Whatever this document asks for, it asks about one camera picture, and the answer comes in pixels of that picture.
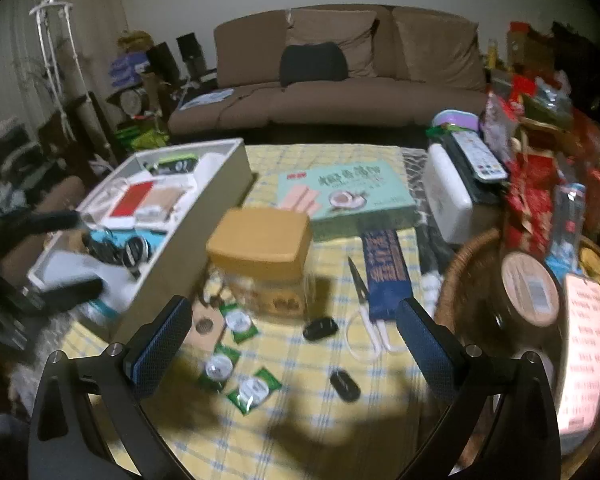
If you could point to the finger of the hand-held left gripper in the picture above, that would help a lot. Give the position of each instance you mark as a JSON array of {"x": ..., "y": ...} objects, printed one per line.
[
  {"x": 72, "y": 292},
  {"x": 50, "y": 222}
]

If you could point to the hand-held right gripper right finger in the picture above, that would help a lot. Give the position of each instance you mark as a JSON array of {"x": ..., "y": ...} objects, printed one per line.
[{"x": 425, "y": 355}]

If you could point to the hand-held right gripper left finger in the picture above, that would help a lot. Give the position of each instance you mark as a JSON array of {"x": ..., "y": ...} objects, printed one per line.
[{"x": 160, "y": 352}]

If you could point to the green round sachet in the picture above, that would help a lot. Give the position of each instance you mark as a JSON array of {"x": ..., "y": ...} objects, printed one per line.
[
  {"x": 238, "y": 321},
  {"x": 254, "y": 390},
  {"x": 219, "y": 366}
]

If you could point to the small black oval case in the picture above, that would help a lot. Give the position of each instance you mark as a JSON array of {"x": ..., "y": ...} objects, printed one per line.
[
  {"x": 320, "y": 329},
  {"x": 344, "y": 385}
]

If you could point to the large beige cardboard box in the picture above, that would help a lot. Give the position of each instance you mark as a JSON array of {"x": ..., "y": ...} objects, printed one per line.
[{"x": 195, "y": 230}]

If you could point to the clear jar with yellow lid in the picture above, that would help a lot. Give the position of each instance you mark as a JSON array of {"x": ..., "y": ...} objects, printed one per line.
[{"x": 260, "y": 250}]

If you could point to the green wafer box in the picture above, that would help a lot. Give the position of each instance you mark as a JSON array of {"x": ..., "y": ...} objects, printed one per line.
[{"x": 345, "y": 195}]

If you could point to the brown paper card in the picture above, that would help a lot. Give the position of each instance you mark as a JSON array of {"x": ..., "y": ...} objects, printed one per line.
[{"x": 205, "y": 327}]

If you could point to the wicker basket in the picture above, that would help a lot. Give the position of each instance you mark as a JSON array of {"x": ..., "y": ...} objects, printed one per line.
[{"x": 460, "y": 280}]

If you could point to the red booklet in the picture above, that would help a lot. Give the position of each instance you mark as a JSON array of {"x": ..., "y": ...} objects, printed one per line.
[{"x": 130, "y": 200}]

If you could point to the navy blue packet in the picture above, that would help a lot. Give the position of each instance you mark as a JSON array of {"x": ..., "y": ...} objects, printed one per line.
[{"x": 385, "y": 270}]

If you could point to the dark patterned cloth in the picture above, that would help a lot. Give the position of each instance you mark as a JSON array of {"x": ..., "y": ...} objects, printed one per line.
[{"x": 422, "y": 240}]

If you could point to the jar with brown lid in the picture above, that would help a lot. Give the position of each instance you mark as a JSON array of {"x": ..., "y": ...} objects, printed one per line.
[{"x": 527, "y": 290}]

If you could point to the yellow checked tablecloth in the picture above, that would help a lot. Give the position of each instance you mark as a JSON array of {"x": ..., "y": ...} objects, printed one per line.
[{"x": 300, "y": 370}]

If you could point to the black and green device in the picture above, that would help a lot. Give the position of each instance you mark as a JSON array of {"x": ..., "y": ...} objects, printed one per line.
[{"x": 175, "y": 164}]

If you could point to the pink labelled container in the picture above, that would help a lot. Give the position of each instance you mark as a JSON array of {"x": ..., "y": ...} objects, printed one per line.
[{"x": 582, "y": 355}]

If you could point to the white plastic box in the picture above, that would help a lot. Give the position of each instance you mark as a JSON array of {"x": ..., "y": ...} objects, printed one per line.
[{"x": 447, "y": 195}]

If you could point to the white hanging rack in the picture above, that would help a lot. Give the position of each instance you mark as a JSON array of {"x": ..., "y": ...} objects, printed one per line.
[{"x": 55, "y": 60}]

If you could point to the red snack bag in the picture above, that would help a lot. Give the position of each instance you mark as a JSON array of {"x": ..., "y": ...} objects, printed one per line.
[{"x": 530, "y": 200}]

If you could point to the clear water bottle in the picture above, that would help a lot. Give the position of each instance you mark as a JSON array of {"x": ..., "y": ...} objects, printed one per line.
[{"x": 567, "y": 230}]

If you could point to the black speaker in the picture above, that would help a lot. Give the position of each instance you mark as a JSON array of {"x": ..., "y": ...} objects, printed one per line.
[
  {"x": 190, "y": 55},
  {"x": 162, "y": 62}
]

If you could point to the white remote control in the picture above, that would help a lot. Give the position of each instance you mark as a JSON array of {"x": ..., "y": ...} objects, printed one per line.
[{"x": 480, "y": 155}]

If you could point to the purple lidded container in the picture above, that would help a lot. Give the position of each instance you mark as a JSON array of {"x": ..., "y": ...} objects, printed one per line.
[{"x": 455, "y": 119}]

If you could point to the brown sofa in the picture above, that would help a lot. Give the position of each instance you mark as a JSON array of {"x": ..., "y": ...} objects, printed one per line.
[{"x": 330, "y": 105}]

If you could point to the black cushion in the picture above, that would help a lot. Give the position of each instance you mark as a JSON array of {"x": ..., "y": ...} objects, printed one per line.
[{"x": 312, "y": 65}]

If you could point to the tan pillow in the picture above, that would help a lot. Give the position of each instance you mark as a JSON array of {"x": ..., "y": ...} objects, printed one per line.
[
  {"x": 437, "y": 45},
  {"x": 325, "y": 30}
]

